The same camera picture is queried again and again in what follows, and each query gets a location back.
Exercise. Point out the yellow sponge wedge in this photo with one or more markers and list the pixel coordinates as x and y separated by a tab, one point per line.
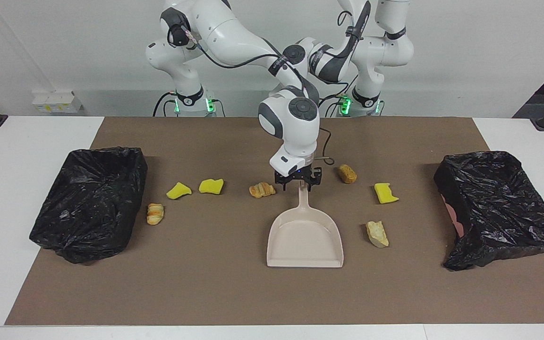
177	191

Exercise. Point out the striped croissant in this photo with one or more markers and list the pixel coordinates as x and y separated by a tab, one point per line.
261	190
155	214

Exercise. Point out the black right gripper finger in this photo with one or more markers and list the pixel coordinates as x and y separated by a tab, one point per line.
283	184
314	182

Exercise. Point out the white wall socket box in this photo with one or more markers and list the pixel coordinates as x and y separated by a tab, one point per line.
55	101

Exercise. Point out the pale bread chunk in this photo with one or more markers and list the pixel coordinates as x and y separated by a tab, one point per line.
377	234

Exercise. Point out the pink plastic bin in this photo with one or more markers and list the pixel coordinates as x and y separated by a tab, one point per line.
454	217

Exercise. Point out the brown paper table mat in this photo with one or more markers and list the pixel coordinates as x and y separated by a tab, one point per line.
229	283

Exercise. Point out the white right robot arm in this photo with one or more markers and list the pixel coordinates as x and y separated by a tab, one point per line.
234	33

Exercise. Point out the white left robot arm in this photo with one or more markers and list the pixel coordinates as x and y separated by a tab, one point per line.
380	52

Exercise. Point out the thick yellow sponge piece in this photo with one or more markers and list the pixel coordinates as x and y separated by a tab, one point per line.
211	186

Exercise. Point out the brown corn cob bread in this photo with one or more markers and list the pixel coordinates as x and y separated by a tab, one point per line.
347	174

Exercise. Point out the beige plastic dustpan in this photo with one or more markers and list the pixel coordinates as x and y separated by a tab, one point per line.
305	236

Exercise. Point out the black trash bag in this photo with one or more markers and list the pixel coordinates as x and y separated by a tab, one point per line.
498	208
88	203

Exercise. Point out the yellow sponge piece green backing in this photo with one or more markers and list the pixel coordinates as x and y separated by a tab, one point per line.
385	193

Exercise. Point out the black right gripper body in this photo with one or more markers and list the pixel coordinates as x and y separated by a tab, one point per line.
300	177

